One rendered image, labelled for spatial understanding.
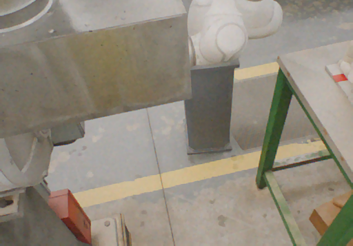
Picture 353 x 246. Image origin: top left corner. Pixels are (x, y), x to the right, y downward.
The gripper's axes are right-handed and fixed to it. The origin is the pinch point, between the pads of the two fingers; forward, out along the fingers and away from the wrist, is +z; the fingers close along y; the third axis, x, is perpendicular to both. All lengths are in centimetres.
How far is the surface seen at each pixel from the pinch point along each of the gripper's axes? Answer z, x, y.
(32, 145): 12.5, 18.3, -38.6
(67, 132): 15.3, -10.8, -12.5
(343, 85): -71, -13, -15
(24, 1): 1, 48, -43
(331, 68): -71, -13, -7
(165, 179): -10, -107, 19
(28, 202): 28.1, -17.5, -28.8
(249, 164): -60, -107, 16
